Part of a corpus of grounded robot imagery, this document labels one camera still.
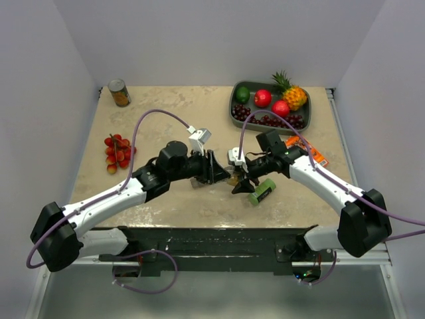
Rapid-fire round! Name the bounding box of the red apple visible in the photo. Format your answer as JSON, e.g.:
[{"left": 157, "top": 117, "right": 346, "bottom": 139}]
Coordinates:
[
  {"left": 254, "top": 89, "right": 272, "bottom": 108},
  {"left": 272, "top": 100, "right": 290, "bottom": 118}
]

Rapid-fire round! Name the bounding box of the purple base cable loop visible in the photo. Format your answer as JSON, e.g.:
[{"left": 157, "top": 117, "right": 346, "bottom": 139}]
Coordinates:
[{"left": 112, "top": 249, "right": 181, "bottom": 294}]

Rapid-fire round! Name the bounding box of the green lime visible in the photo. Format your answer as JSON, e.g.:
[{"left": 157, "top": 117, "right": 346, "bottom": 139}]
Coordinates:
[{"left": 235, "top": 86, "right": 250, "bottom": 104}]

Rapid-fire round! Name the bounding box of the dark red grape bunch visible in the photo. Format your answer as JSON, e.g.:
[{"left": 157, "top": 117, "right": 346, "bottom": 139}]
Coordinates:
[{"left": 231, "top": 104, "right": 305, "bottom": 130}]

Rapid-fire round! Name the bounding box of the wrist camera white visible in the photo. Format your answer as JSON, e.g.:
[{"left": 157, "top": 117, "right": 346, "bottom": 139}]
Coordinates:
[
  {"left": 187, "top": 126, "right": 211, "bottom": 155},
  {"left": 227, "top": 147, "right": 247, "bottom": 169}
]

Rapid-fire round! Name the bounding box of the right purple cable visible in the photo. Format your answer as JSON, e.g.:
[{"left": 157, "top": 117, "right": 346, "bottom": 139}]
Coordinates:
[{"left": 239, "top": 110, "right": 425, "bottom": 286}]

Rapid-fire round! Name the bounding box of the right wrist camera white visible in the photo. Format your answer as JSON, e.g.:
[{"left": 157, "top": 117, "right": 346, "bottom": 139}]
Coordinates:
[{"left": 227, "top": 147, "right": 247, "bottom": 169}]

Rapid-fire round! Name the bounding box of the tin can orange label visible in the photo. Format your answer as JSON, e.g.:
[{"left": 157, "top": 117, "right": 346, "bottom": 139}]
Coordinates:
[{"left": 108, "top": 78, "right": 131, "bottom": 107}]

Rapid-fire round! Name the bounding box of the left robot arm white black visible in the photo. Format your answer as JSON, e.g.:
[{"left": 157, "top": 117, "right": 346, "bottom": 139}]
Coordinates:
[{"left": 30, "top": 141, "right": 230, "bottom": 272}]

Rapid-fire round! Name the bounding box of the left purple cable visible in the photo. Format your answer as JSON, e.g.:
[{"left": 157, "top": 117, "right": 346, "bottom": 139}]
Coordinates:
[{"left": 25, "top": 109, "right": 197, "bottom": 269}]

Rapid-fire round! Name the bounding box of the dark green tray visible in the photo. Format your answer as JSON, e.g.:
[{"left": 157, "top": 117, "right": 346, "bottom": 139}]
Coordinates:
[{"left": 228, "top": 80, "right": 294, "bottom": 136}]

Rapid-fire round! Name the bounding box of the red apple right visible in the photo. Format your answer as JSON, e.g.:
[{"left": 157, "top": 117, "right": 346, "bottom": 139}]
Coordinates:
[{"left": 272, "top": 100, "right": 290, "bottom": 118}]

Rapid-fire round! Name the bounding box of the red apple left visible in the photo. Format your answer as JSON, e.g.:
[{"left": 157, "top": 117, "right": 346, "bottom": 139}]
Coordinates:
[{"left": 254, "top": 89, "right": 272, "bottom": 108}]

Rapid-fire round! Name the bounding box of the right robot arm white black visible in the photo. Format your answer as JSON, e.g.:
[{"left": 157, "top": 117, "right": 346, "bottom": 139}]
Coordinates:
[{"left": 227, "top": 130, "right": 392, "bottom": 261}]

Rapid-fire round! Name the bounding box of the orange snack packet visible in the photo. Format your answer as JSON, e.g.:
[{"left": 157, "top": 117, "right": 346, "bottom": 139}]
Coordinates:
[{"left": 285, "top": 136, "right": 329, "bottom": 167}]

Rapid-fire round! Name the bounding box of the red cherry tomato bunch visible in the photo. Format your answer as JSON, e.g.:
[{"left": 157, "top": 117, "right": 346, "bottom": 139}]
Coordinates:
[{"left": 104, "top": 134, "right": 132, "bottom": 175}]

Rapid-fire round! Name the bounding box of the small pineapple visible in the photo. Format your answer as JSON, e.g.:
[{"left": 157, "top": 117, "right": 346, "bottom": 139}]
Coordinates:
[{"left": 272, "top": 70, "right": 308, "bottom": 111}]

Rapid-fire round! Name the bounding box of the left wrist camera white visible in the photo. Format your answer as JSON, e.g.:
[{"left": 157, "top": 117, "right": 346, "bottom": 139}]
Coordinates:
[{"left": 187, "top": 126, "right": 211, "bottom": 155}]

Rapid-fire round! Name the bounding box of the green cylindrical bottle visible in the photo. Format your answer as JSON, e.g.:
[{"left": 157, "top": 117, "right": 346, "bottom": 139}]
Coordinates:
[{"left": 248, "top": 178, "right": 276, "bottom": 205}]

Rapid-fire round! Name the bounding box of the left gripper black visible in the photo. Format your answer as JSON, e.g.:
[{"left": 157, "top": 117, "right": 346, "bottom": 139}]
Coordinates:
[{"left": 169, "top": 148, "right": 230, "bottom": 185}]

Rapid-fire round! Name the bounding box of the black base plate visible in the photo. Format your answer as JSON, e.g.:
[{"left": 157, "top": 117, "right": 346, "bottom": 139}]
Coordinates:
[{"left": 79, "top": 226, "right": 332, "bottom": 276}]

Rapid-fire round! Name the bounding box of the amber pill bottle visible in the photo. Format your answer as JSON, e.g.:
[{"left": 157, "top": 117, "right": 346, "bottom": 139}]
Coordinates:
[{"left": 226, "top": 171, "right": 241, "bottom": 187}]

